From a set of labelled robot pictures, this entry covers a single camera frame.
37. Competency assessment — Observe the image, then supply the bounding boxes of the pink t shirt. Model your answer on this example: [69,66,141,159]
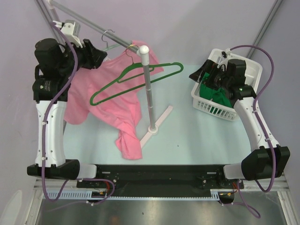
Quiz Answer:
[63,40,165,160]

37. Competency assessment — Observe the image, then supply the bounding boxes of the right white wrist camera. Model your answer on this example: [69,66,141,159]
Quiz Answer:
[218,48,232,68]

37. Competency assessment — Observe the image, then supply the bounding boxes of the green t shirt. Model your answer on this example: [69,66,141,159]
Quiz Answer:
[199,73,232,108]

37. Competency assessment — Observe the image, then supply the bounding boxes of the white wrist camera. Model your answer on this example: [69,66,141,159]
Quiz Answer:
[60,20,83,48]
[218,48,232,68]

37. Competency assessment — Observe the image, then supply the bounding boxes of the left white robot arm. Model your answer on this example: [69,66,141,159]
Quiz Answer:
[27,38,107,188]

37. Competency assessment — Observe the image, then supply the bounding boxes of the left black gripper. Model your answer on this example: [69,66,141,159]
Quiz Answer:
[58,36,107,77]

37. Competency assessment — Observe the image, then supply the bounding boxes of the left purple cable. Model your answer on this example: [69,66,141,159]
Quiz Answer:
[41,22,79,202]

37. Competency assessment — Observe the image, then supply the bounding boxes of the purple cable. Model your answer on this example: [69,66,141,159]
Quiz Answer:
[41,22,79,202]
[229,45,276,218]

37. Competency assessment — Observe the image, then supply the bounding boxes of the grey clothes rack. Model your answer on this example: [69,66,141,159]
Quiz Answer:
[48,0,173,147]

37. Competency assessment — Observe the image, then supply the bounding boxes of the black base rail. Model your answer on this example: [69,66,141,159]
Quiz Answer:
[76,164,249,197]

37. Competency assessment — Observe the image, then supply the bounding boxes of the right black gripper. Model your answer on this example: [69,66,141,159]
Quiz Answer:
[189,59,232,91]

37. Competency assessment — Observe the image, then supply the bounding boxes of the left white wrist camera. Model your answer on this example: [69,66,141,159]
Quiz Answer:
[60,20,83,48]

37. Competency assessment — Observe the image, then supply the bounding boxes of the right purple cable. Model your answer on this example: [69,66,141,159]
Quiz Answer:
[229,45,276,218]

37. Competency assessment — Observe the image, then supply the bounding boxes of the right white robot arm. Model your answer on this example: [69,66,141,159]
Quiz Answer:
[189,59,290,188]

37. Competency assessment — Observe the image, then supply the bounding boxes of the white plastic basket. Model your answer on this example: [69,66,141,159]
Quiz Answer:
[191,49,263,121]

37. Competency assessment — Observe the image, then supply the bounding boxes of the light green wire hanger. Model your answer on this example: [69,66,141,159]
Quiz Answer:
[101,29,123,51]

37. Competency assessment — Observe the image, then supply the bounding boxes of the green hanger with gold hook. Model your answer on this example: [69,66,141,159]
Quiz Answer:
[90,45,184,106]

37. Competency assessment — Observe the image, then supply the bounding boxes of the white cable duct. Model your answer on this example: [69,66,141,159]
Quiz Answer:
[47,189,235,204]

